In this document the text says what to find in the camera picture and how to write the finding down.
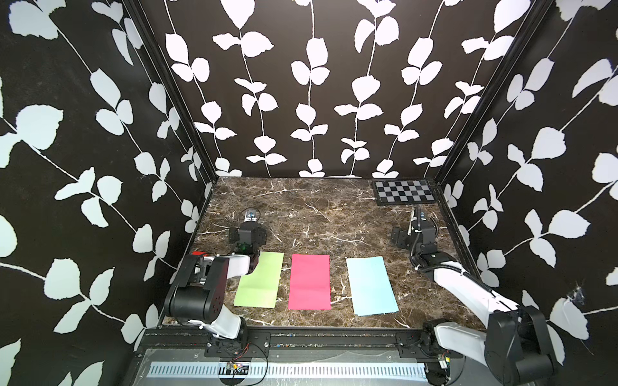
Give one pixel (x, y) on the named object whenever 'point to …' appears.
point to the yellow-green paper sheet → (261, 288)
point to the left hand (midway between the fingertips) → (246, 223)
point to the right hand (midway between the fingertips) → (404, 225)
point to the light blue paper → (371, 286)
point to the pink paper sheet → (310, 282)
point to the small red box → (198, 252)
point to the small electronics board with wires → (228, 369)
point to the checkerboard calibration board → (397, 192)
